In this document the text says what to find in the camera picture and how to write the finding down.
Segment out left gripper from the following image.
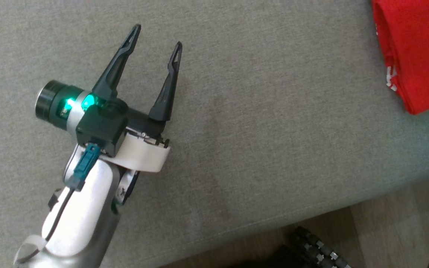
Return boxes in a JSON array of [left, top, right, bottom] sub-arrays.
[[35, 24, 183, 173]]

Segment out red sports shorts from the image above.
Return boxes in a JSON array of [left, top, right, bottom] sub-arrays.
[[371, 0, 429, 115]]

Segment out large grey fabric ottoman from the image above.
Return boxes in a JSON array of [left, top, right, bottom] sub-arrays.
[[0, 0, 429, 268]]

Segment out black roller wheel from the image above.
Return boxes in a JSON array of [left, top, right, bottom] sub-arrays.
[[237, 225, 353, 268]]

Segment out black cable with teal connector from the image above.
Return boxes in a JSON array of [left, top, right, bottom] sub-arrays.
[[45, 143, 101, 242]]

